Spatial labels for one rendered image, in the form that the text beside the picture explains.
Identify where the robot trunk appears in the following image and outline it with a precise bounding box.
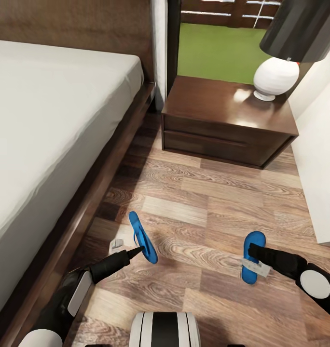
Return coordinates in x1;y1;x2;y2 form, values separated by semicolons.
129;312;201;347

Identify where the sandal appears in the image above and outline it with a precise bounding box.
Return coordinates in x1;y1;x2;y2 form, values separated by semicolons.
242;231;266;285
129;211;158;264

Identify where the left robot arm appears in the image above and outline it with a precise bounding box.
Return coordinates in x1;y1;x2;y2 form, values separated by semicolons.
18;239;144;347

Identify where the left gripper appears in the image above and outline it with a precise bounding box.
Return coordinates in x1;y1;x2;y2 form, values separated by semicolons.
102;246;144;277

